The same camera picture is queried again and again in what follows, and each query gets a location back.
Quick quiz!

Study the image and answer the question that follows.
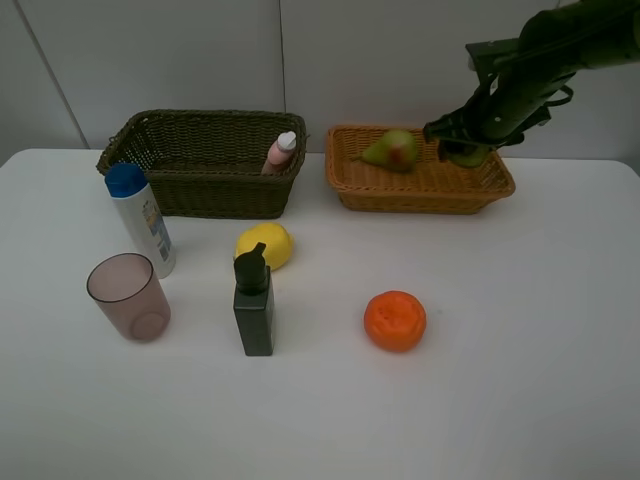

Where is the orange tangerine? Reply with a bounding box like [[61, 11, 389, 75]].
[[363, 291, 428, 353]]

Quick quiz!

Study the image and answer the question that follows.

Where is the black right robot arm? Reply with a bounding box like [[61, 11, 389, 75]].
[[423, 1, 639, 168]]

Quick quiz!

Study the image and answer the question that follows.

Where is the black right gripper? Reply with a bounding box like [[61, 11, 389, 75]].
[[423, 38, 575, 161]]

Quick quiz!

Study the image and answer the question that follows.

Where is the yellow lemon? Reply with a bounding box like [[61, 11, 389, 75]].
[[234, 222, 294, 271]]

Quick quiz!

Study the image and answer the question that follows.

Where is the halved avocado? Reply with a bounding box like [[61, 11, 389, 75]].
[[445, 144, 492, 169]]

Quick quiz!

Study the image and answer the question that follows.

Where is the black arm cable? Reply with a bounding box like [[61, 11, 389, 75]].
[[544, 84, 575, 109]]

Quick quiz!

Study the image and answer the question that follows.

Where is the dark brown wicker basket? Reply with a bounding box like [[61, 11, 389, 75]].
[[96, 109, 307, 220]]

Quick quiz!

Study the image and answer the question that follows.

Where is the green pear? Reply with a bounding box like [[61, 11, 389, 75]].
[[351, 130, 418, 173]]

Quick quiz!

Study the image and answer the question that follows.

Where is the black pump bottle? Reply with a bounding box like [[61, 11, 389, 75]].
[[233, 242, 274, 357]]

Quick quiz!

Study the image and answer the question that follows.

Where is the white bottle blue cap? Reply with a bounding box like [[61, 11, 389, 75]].
[[104, 163, 176, 279]]

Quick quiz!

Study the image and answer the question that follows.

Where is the orange wicker basket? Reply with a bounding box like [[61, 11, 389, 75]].
[[325, 125, 516, 215]]

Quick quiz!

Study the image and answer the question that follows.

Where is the translucent pink plastic cup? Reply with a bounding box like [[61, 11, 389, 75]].
[[86, 253, 171, 343]]

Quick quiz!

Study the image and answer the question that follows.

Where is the pink bottle white cap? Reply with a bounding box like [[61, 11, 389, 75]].
[[261, 131, 297, 175]]

